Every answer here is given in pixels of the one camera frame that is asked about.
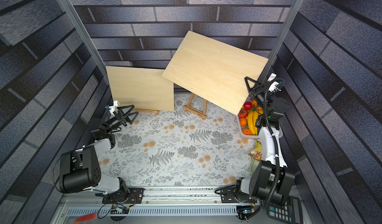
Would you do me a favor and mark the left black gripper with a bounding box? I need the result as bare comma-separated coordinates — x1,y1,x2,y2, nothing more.
105,108,139,136

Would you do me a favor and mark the small wooden easel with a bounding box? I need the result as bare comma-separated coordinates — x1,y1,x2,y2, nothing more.
134,108,159,116
183,93,208,121

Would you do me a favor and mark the plywood board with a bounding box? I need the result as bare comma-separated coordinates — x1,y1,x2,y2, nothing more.
162,31,268,115
106,66,174,111

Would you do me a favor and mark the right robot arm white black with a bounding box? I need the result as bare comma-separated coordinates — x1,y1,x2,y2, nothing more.
234,77,295,208

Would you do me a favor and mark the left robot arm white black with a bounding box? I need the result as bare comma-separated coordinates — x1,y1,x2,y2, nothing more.
55,105,139,204

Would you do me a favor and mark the red toy apple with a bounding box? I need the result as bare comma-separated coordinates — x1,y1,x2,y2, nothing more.
243,102,253,111

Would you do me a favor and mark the yellow toy banana bunch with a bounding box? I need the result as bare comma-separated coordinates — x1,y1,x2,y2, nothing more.
247,111,259,135

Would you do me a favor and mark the small orange toy fruit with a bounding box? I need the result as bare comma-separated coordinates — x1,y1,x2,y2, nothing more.
239,118,247,127

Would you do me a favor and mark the white plastic basket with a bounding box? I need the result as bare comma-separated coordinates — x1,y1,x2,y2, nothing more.
237,105,265,138

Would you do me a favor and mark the yellow snack bag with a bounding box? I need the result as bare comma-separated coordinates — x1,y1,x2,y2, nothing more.
249,139,263,161

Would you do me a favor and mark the green plastic container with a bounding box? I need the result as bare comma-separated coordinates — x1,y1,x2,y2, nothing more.
249,159,260,175

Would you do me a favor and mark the floral tablecloth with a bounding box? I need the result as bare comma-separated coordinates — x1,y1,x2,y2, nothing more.
98,93,255,186

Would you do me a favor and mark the black calculator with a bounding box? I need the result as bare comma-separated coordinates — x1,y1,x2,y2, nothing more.
267,196,303,224

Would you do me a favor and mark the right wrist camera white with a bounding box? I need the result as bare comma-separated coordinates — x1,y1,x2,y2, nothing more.
267,73,285,93

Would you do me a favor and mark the aluminium rail base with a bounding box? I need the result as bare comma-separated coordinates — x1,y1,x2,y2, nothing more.
50,186,283,224

